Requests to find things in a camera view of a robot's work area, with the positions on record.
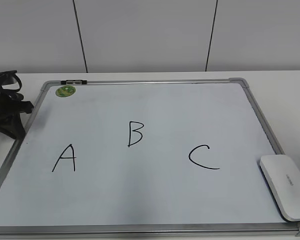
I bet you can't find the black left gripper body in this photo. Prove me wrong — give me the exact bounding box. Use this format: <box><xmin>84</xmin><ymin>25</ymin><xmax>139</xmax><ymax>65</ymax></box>
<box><xmin>0</xmin><ymin>70</ymin><xmax>34</xmax><ymax>130</ymax></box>

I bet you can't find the black silver board clip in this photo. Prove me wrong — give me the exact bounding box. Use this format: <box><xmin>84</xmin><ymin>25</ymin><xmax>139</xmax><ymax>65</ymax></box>
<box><xmin>60</xmin><ymin>79</ymin><xmax>88</xmax><ymax>85</ymax></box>

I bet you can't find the white rectangular board eraser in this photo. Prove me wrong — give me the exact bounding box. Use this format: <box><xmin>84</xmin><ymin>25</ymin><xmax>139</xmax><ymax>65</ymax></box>
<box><xmin>259</xmin><ymin>154</ymin><xmax>300</xmax><ymax>222</ymax></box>

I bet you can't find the white framed whiteboard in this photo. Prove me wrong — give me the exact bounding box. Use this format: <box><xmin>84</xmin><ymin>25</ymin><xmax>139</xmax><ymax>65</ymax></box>
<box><xmin>0</xmin><ymin>78</ymin><xmax>300</xmax><ymax>238</ymax></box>

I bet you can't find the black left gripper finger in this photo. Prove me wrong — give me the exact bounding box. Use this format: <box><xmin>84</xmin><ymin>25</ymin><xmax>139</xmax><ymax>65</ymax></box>
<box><xmin>0</xmin><ymin>113</ymin><xmax>25</xmax><ymax>140</ymax></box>

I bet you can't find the round green magnet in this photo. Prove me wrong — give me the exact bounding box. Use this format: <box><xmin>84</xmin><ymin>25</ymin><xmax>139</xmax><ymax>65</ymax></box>
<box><xmin>55</xmin><ymin>85</ymin><xmax>76</xmax><ymax>98</ymax></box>

